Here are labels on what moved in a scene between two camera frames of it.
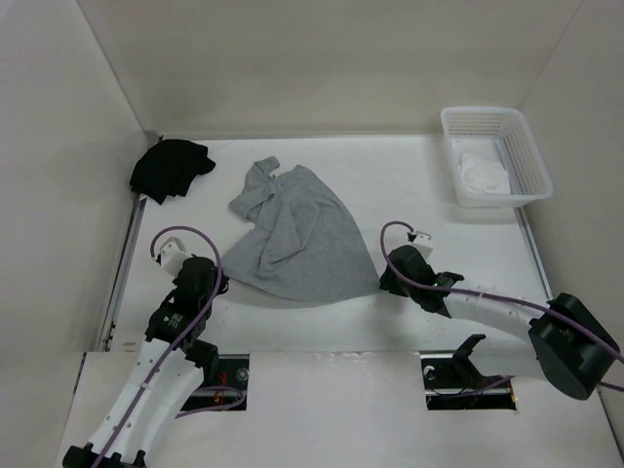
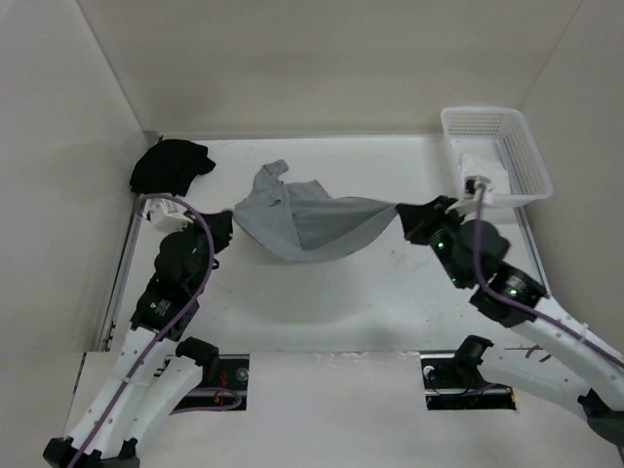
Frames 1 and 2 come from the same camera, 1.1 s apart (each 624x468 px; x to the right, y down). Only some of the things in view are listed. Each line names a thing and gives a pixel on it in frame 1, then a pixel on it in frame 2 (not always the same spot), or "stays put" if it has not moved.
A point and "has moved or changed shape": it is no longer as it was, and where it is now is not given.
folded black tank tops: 168,168 stays put
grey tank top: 304,246 has moved or changed shape
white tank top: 483,175 stays put
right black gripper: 387,282 → 417,218
